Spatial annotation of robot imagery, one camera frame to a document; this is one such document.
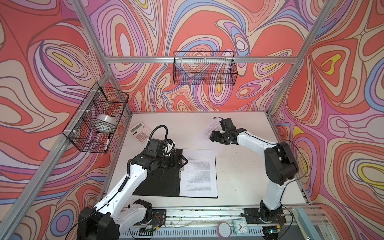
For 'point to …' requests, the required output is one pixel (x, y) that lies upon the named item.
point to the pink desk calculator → (140, 132)
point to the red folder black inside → (163, 182)
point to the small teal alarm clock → (241, 227)
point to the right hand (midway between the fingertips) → (215, 141)
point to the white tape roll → (107, 118)
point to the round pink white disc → (224, 230)
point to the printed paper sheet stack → (199, 178)
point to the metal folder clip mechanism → (180, 170)
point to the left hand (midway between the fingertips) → (182, 161)
